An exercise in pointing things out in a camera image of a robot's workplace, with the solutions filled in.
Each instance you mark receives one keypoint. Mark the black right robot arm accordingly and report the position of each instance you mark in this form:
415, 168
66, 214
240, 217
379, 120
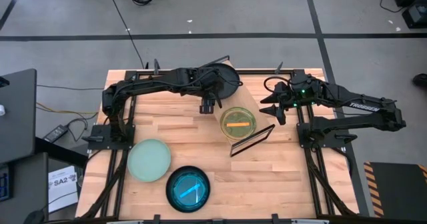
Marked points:
363, 107

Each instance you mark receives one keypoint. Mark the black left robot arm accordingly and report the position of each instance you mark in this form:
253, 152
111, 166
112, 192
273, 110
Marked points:
143, 84

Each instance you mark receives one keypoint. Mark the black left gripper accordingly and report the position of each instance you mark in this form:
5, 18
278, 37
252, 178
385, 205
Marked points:
207, 82

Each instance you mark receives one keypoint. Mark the sage green plate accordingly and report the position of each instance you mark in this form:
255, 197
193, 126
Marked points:
148, 160

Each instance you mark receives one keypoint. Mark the black power adapter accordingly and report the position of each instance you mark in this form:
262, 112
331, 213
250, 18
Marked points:
55, 133

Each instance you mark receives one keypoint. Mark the black hazard striped platform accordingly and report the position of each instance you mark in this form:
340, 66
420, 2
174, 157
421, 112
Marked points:
397, 190

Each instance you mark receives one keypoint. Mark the black desk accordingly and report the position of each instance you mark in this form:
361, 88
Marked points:
16, 117

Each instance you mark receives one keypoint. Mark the black aluminium rig frame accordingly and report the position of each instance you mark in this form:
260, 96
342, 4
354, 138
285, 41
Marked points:
298, 73

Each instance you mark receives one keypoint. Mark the wooden shelf with black frame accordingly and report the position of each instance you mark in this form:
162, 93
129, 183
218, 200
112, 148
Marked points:
248, 102

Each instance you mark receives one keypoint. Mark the white printed paper sheet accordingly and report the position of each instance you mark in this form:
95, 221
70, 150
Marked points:
63, 190

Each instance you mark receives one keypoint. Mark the person's shoe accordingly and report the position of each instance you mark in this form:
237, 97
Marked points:
421, 80

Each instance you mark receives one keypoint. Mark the black equipment case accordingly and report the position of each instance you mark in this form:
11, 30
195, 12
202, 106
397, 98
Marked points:
415, 14

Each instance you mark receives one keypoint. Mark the green translucent plate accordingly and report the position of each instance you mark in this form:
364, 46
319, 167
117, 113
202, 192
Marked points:
221, 124

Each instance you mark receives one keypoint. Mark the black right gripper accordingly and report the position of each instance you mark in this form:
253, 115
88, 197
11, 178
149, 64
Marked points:
302, 92

